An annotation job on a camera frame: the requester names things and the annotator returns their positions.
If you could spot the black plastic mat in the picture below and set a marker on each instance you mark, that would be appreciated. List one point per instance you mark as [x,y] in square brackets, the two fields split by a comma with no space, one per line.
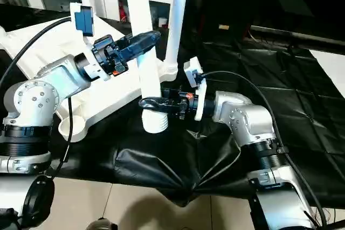
[302,111]

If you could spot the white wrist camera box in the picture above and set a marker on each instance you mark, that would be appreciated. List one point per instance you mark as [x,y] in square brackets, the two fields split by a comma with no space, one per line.
[78,12]
[193,71]

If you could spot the white plastic table top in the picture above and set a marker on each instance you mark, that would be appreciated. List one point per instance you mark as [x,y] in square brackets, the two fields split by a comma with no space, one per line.
[113,90]

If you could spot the dark rounded robot foot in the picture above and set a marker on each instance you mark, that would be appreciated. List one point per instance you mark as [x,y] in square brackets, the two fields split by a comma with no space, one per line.
[102,224]

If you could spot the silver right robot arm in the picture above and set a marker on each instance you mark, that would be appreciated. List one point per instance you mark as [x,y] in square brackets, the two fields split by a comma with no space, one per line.
[242,119]

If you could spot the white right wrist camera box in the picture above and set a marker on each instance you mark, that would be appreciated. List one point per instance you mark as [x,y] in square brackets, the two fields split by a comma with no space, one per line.
[193,71]

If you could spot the small yellow label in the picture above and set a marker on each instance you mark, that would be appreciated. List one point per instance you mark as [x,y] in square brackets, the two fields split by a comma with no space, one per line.
[223,26]

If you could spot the dark horizontal rail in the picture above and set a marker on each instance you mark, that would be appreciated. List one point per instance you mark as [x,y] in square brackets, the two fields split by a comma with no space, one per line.
[296,32]

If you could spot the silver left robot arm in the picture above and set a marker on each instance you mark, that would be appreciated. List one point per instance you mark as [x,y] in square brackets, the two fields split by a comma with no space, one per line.
[38,98]

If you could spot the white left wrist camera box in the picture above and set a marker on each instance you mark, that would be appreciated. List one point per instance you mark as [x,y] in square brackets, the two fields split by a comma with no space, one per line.
[78,12]

